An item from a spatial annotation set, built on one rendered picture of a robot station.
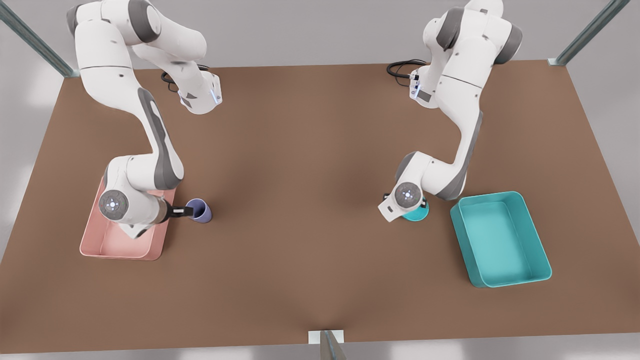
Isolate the teal bowl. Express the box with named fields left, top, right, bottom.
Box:
left=401, top=197, right=430, bottom=223

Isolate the lavender cup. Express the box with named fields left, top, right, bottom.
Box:
left=185, top=198, right=213, bottom=224

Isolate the silver frame post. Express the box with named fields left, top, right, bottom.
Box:
left=0, top=2, right=81, bottom=78
left=548, top=0, right=632, bottom=67
left=308, top=329, right=347, bottom=360

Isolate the pink rectangular box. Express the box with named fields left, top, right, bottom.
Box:
left=79, top=175, right=177, bottom=261

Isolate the black cable loop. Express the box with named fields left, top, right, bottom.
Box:
left=386, top=59, right=429, bottom=88
left=160, top=64, right=211, bottom=94

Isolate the teal rectangular box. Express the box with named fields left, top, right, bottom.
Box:
left=450, top=191, right=553, bottom=288

